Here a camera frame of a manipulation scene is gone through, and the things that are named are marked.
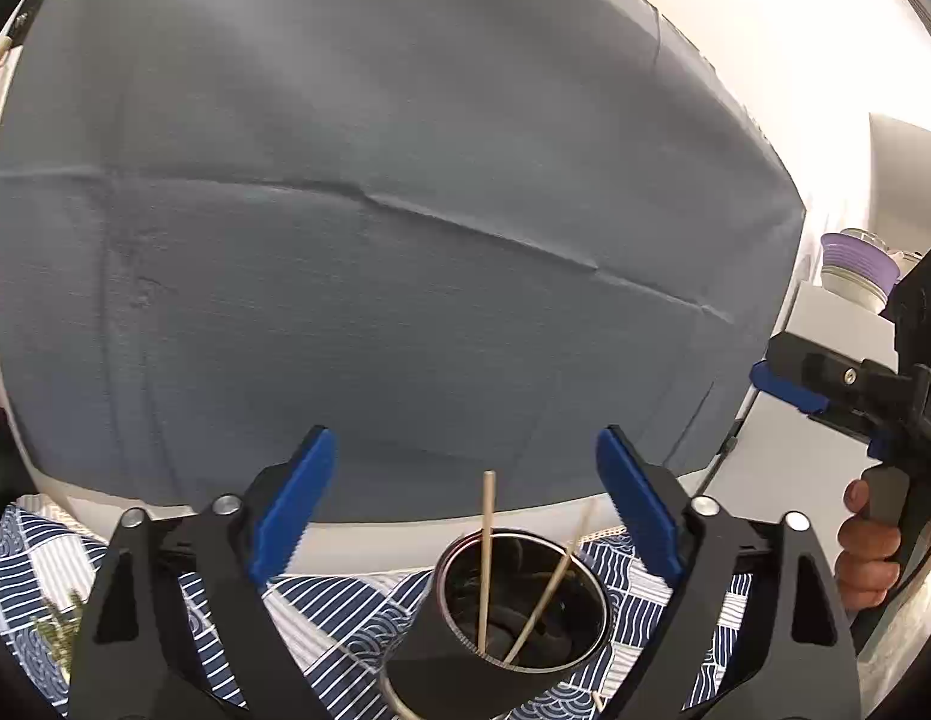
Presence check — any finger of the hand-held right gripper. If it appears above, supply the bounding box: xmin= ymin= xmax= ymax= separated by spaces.
xmin=750 ymin=331 xmax=897 ymax=421
xmin=806 ymin=403 xmax=888 ymax=460

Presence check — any blue white patterned tablecloth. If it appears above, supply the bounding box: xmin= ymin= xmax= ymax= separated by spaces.
xmin=0 ymin=495 xmax=759 ymax=720

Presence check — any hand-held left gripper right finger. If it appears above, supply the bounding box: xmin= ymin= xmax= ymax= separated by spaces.
xmin=594 ymin=424 xmax=864 ymax=720

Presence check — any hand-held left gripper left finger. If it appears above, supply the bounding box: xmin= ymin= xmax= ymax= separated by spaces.
xmin=67 ymin=424 xmax=339 ymax=720

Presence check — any thin grey cable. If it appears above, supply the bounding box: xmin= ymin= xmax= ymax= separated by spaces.
xmin=722 ymin=386 xmax=761 ymax=460

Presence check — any person's right hand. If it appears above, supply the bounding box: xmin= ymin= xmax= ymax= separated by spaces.
xmin=836 ymin=476 xmax=905 ymax=612

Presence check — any person's right forearm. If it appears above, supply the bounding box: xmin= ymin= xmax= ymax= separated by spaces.
xmin=855 ymin=574 xmax=931 ymax=700

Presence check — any wooden chopstick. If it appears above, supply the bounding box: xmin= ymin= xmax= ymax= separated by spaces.
xmin=502 ymin=499 xmax=597 ymax=667
xmin=476 ymin=471 xmax=498 ymax=653

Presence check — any small green potted plant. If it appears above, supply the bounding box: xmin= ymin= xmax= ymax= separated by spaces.
xmin=28 ymin=591 xmax=85 ymax=665

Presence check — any black utensil holder cup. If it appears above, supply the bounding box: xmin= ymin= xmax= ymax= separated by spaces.
xmin=382 ymin=529 xmax=612 ymax=713

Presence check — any purple white lidded jar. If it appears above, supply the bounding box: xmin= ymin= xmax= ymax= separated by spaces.
xmin=820 ymin=231 xmax=905 ymax=292

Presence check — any grey fabric cloth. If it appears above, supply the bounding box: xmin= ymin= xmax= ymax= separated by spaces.
xmin=0 ymin=0 xmax=807 ymax=526

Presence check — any white bowl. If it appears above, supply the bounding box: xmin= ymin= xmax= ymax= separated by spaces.
xmin=821 ymin=266 xmax=891 ymax=313

